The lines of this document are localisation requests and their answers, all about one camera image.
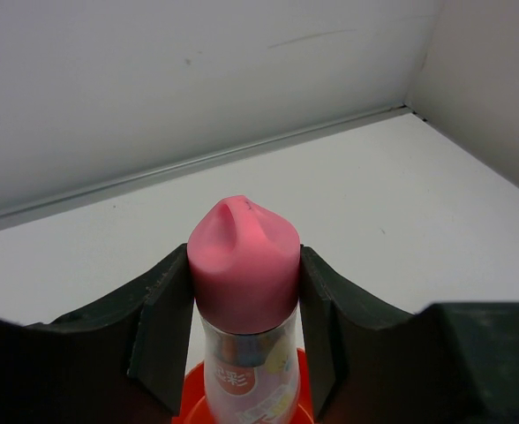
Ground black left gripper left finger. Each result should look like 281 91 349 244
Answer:
0 246 193 423

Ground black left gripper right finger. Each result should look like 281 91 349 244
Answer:
300 247 519 423

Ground pink capped glue bottle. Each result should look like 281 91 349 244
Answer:
187 195 300 423

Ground orange round divided container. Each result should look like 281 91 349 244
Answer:
170 348 315 424

